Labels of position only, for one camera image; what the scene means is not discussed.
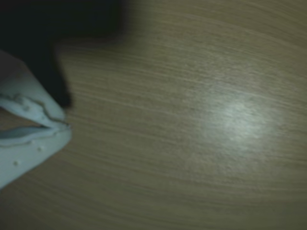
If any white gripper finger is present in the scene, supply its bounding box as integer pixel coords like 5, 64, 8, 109
0, 49, 70, 128
0, 125, 72, 190

